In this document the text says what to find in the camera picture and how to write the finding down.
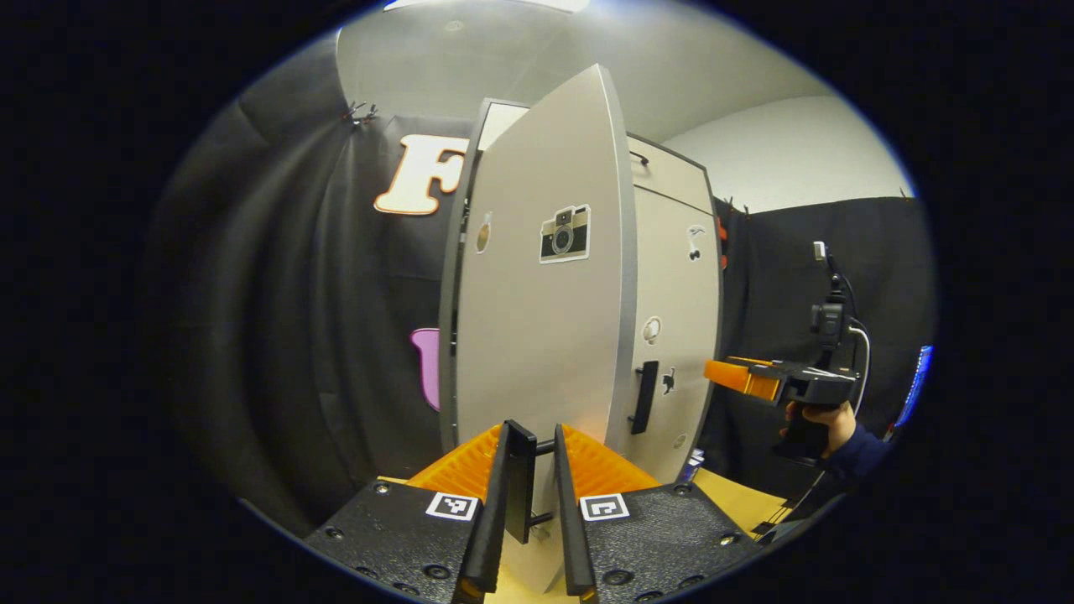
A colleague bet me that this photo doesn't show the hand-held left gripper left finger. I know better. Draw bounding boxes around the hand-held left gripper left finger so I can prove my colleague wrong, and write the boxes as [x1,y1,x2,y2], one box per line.
[304,422,516,604]

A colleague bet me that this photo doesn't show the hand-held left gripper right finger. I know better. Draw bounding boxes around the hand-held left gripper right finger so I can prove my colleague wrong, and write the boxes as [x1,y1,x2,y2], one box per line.
[552,422,760,604]

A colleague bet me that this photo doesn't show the white door with headphones sticker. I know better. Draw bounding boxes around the white door with headphones sticker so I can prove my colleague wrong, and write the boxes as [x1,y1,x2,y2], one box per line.
[617,185,724,486]

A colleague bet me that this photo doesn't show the white door with camera sticker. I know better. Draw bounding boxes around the white door with camera sticker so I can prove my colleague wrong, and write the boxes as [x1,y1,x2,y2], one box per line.
[436,63,639,595]

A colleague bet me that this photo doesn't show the black backdrop cloth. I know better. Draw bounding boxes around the black backdrop cloth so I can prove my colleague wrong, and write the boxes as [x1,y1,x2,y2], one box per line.
[357,113,471,483]
[712,197,752,454]
[738,195,939,504]
[143,34,370,538]

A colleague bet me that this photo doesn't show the blue glowing object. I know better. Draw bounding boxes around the blue glowing object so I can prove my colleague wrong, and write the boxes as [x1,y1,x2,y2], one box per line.
[892,342,935,430]

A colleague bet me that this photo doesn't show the ceiling light panel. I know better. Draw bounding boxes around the ceiling light panel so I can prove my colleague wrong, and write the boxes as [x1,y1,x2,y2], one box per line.
[383,0,590,14]

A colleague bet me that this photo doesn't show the white cable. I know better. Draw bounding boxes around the white cable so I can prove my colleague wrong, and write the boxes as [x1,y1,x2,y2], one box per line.
[847,324,873,420]

